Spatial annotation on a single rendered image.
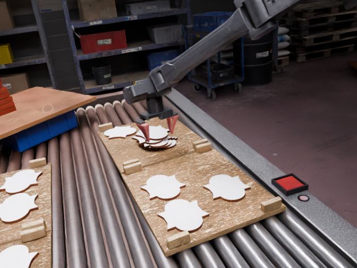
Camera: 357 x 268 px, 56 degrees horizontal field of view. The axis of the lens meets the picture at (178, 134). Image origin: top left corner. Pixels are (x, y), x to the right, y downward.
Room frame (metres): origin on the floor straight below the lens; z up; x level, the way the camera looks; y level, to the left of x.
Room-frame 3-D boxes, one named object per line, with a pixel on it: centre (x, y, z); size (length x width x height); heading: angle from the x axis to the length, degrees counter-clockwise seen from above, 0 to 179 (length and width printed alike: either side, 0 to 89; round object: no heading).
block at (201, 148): (1.09, -0.09, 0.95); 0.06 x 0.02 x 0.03; 111
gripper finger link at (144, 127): (1.09, 0.10, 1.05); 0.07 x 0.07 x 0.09; 30
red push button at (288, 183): (0.85, -0.31, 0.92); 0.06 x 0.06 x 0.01; 17
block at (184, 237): (0.63, 0.03, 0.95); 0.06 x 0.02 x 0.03; 111
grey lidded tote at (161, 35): (5.57, 0.05, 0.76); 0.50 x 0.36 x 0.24; 112
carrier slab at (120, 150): (1.25, 0.12, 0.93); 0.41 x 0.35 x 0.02; 22
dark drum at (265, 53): (5.00, -1.22, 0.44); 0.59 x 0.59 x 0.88
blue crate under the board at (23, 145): (1.48, 0.68, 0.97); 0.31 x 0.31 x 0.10; 51
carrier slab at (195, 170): (0.86, -0.03, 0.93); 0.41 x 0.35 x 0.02; 21
